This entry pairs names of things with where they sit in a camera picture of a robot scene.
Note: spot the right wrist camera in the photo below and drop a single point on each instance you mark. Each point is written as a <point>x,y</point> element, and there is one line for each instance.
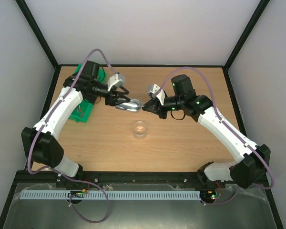
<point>154,91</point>

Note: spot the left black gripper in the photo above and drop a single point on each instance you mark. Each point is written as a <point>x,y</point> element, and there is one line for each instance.
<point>112,99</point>

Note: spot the clear glass jar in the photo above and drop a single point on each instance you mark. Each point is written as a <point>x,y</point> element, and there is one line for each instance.
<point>139,130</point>

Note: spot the green black bin set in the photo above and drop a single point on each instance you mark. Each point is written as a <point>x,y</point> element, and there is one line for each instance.
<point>82,112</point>

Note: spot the silver metal scoop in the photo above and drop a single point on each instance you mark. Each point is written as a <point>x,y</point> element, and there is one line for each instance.
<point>133,106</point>

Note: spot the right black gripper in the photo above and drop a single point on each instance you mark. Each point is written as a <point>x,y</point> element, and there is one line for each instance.
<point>160,109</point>

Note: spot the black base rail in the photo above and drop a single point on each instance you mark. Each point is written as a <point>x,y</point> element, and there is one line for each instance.
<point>194,180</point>

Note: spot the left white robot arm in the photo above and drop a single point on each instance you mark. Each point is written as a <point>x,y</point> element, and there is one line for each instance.
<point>41,141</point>

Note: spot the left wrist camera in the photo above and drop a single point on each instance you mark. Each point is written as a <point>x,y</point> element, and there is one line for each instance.
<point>116,80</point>

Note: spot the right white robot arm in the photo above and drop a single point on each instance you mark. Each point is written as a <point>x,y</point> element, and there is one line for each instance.
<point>250,160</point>

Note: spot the light blue cable duct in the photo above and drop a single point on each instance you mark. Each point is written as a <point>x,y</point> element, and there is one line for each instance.
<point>112,195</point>

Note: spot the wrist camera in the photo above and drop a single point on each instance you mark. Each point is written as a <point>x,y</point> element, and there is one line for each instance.
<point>154,91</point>
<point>116,80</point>

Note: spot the black cage frame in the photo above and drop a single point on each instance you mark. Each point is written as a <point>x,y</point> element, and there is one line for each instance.
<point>249,27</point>

